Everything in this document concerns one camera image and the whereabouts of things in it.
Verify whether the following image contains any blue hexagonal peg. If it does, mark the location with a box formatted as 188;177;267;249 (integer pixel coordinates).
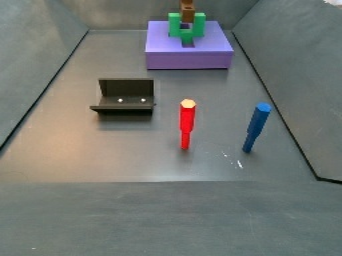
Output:
241;102;271;153

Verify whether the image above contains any green U-shaped block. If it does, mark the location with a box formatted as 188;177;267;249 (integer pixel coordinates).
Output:
168;13;205;45

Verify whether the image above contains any red hexagonal peg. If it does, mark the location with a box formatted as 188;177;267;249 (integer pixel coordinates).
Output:
178;99;196;150

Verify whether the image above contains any brown T-shaped block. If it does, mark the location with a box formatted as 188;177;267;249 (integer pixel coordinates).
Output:
178;0;195;23

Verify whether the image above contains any black angle fixture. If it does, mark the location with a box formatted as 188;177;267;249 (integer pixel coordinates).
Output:
89;78;154;114

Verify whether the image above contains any purple base block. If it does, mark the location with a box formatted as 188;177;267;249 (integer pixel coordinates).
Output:
145;21;233;70

